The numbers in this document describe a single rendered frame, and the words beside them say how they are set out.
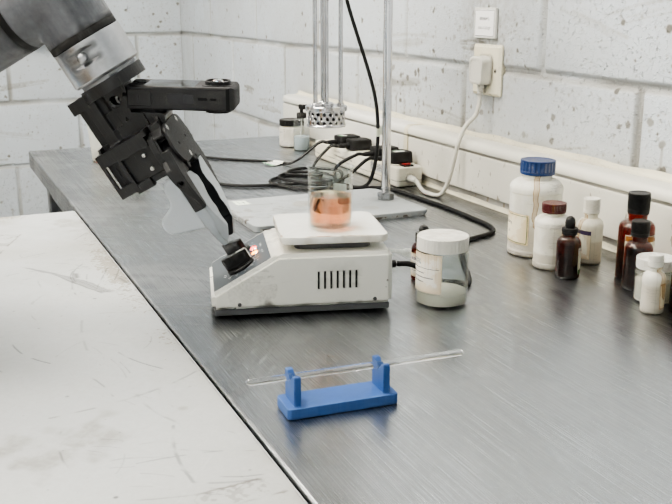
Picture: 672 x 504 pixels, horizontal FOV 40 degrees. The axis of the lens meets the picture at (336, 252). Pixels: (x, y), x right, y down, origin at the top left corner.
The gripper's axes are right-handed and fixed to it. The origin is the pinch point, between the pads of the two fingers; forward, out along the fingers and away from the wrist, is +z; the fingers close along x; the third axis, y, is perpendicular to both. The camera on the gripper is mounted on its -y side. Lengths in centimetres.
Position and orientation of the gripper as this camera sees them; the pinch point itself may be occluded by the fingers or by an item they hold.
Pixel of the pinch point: (228, 225)
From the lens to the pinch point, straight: 102.2
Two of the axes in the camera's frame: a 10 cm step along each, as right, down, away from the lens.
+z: 5.0, 8.2, 2.9
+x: -0.6, 3.7, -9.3
